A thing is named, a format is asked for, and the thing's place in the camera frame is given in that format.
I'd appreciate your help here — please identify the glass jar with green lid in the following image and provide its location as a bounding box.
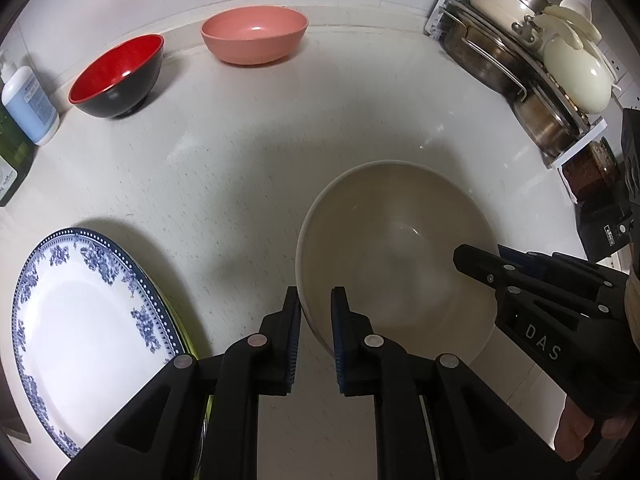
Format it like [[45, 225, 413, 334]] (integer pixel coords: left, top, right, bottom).
[[562, 137, 618, 198]]

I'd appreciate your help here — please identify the cream ladle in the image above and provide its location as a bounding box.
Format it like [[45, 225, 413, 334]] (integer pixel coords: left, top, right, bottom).
[[530, 4, 603, 48]]

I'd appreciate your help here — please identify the white pot rack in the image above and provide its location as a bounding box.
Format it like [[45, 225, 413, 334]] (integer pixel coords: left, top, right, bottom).
[[425, 0, 608, 168]]

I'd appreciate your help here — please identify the white wall socket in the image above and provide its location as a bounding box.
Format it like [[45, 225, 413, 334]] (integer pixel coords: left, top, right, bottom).
[[602, 45, 632, 86]]

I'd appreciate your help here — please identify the person's right hand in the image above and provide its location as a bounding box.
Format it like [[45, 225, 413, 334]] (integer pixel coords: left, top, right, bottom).
[[554, 397, 636, 462]]

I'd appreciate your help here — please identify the large blue floral plate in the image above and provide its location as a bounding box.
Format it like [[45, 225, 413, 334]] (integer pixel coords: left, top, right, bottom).
[[11, 227, 187, 460]]

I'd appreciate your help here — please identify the blue liquid pump bottle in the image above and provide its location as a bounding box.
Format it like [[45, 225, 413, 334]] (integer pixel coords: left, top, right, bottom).
[[1, 50, 61, 146]]

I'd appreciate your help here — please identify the green rimmed plate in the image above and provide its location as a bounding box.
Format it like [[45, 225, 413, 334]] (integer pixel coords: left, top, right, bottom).
[[140, 265, 215, 461]]

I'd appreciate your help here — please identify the red and black bowl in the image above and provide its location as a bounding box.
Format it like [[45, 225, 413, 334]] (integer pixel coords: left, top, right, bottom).
[[68, 34, 165, 120]]

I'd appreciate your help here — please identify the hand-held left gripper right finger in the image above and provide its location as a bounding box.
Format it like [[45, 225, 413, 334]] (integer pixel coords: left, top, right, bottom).
[[330, 286, 576, 480]]

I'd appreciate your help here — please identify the large steel pot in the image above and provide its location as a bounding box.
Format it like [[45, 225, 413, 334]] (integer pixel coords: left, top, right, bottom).
[[512, 85, 583, 158]]

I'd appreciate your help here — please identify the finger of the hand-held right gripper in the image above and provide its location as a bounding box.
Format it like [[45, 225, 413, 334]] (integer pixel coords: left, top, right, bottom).
[[452, 244, 521, 289], [497, 245, 628, 307]]

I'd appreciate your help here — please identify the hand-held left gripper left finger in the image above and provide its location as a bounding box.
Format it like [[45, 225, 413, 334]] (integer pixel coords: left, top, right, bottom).
[[55, 286, 303, 480]]

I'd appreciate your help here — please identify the white plastic spoon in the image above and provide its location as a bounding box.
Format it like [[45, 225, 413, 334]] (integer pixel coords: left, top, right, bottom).
[[559, 0, 598, 18]]

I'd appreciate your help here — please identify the pink bowl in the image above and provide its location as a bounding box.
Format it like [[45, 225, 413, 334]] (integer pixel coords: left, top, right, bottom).
[[201, 6, 308, 66]]

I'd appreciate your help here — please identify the black box appliance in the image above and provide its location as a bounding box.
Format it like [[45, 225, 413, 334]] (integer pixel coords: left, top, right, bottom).
[[575, 107, 640, 263]]

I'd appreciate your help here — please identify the cream ceramic pot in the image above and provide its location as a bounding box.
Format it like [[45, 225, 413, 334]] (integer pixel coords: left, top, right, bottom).
[[542, 30, 616, 113]]

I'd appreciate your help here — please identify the beige bowl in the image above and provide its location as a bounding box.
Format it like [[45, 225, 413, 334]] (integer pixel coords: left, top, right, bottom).
[[296, 160, 498, 366]]

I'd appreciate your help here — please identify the green bottle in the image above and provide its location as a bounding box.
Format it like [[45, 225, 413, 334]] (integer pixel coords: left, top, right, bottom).
[[0, 105, 38, 208]]

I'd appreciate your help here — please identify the steel pot with wire handle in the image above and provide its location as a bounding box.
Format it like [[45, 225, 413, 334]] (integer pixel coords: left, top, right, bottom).
[[444, 7, 531, 103]]

